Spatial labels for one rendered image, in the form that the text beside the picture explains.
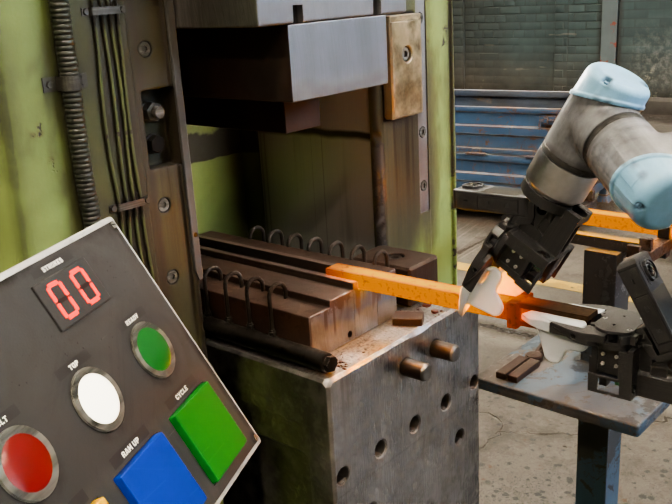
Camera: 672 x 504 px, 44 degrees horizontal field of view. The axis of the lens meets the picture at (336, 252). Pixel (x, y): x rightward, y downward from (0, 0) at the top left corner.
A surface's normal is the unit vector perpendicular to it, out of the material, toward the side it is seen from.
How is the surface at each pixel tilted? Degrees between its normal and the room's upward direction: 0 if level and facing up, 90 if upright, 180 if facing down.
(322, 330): 90
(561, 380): 0
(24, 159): 90
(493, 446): 0
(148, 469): 60
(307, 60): 90
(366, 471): 90
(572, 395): 0
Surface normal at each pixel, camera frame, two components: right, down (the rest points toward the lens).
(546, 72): -0.65, 0.27
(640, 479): -0.06, -0.95
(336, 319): 0.77, 0.15
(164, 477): 0.81, -0.45
